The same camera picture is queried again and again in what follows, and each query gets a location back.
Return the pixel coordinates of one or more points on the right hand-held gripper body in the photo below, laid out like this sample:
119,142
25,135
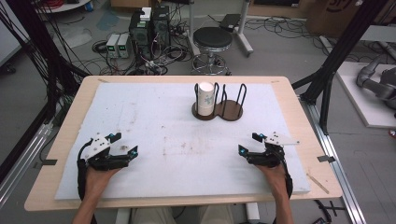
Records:
269,154

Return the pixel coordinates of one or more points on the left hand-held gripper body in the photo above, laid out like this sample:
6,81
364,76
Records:
99,146

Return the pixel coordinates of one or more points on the stack of white paper cups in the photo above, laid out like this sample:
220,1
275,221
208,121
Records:
206,98

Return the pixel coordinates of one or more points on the person's right hand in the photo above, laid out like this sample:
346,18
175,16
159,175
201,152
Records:
274,179

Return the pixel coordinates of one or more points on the person's left hand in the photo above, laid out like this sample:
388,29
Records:
98,182

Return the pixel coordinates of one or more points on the black tape piece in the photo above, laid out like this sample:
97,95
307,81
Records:
326,158
49,162

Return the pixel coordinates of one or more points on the white foam mat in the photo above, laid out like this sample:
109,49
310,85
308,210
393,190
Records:
186,155

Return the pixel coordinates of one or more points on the thin wooden stick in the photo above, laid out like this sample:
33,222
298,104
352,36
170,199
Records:
317,183

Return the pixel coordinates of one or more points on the white table leg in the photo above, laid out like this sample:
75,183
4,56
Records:
123,216
252,212

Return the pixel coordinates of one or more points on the person's right leg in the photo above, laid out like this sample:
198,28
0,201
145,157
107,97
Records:
216,215

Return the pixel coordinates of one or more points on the white bench power supply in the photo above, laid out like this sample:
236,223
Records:
124,46
112,46

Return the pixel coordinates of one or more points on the white floor board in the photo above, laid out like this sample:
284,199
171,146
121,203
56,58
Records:
358,102

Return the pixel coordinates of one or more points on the white metal stand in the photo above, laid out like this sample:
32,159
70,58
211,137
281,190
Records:
243,34

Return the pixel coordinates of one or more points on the black computer tower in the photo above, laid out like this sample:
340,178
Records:
140,34
161,26

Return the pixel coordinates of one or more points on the black round stool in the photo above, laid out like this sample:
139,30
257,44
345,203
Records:
212,39

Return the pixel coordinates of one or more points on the black flat device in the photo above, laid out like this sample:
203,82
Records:
230,21

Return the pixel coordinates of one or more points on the small white box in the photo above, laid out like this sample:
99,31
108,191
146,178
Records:
145,14

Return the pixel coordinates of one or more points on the brown cardboard box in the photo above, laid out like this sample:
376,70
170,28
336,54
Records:
339,15

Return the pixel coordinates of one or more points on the aluminium rail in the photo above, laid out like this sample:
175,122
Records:
336,174
21,165

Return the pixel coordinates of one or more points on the black metal frame post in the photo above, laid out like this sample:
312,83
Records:
342,46
40,53

